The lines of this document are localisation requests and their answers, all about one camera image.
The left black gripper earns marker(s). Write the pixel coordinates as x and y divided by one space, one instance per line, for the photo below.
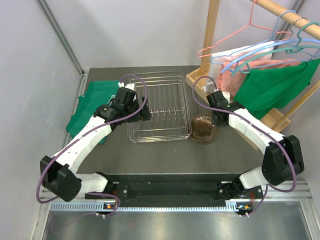
143 114

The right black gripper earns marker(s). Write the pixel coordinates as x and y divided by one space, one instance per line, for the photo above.
221 124

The amber glass plate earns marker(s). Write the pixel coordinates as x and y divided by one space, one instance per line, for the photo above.
203 129

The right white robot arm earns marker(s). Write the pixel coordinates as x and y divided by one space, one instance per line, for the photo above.
282 155

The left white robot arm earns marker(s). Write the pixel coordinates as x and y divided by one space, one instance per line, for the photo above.
58 173

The wooden clothes rack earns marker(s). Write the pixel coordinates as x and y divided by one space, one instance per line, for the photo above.
274 118

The pink hanging garment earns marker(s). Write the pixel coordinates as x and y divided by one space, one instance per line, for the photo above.
228 83

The green hanging garment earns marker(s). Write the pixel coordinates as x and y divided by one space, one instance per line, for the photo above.
267 89

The folded green t-shirt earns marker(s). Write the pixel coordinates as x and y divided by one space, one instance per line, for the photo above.
98 93

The white hanging garment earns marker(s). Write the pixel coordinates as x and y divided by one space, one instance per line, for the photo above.
219 58

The teal plastic hanger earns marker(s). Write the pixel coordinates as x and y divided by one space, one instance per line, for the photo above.
241 64

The light blue plastic hanger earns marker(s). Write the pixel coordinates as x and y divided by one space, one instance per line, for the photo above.
308 46

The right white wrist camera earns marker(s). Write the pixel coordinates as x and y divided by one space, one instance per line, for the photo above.
226 95

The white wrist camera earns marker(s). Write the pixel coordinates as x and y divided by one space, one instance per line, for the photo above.
126 88
226 95

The wire dish rack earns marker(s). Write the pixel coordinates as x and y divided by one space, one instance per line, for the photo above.
169 108

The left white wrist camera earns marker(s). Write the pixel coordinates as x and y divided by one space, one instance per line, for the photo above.
126 88

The pink wire hanger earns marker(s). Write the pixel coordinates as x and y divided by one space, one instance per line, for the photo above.
240 30

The aluminium frame profile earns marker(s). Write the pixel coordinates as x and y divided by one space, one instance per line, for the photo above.
45 8

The slotted cable duct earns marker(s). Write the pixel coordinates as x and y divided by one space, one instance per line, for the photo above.
109 206

